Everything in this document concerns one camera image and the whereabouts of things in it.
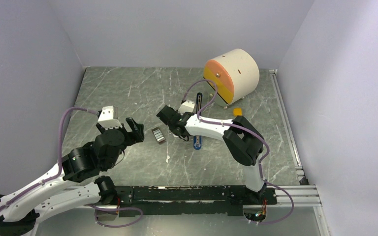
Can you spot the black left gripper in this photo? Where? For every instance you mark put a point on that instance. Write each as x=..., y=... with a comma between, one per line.
x=138, y=133

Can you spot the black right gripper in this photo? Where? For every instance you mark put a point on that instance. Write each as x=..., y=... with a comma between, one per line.
x=181, y=114

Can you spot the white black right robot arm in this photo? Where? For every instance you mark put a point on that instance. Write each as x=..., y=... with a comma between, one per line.
x=243, y=141

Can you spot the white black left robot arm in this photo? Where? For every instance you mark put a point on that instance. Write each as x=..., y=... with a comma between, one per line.
x=77, y=179

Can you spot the yellow eraser block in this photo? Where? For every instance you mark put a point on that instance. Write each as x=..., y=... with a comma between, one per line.
x=237, y=112

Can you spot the cream round drawer cabinet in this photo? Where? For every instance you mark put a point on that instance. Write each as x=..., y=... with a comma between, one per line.
x=236, y=74

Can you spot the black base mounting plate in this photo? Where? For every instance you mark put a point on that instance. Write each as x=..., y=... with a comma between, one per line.
x=175, y=200

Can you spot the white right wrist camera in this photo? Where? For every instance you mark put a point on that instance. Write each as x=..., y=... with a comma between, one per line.
x=187, y=106

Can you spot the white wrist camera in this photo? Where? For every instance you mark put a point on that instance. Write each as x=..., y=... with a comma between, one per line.
x=187, y=106
x=109, y=117

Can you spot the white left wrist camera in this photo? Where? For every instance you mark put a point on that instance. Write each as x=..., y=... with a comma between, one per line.
x=109, y=117

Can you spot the aluminium frame rail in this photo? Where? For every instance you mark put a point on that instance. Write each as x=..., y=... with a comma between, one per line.
x=287, y=196

